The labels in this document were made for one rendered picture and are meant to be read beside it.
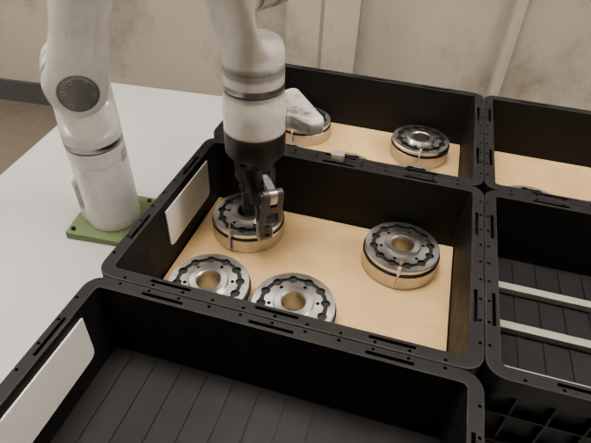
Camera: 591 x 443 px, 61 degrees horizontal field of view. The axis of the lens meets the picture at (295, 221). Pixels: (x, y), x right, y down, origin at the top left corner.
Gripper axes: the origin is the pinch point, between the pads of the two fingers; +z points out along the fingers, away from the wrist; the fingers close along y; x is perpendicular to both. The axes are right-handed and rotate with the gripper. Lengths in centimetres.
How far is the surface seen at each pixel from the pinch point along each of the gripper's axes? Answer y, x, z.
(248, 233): 1.3, -1.8, 1.4
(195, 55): -182, 30, 51
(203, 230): -4.9, -6.7, 4.6
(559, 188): 5, 53, 5
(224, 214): -3.6, -3.7, 1.4
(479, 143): 0.9, 35.5, -5.1
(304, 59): -142, 69, 42
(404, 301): 17.3, 14.1, 4.7
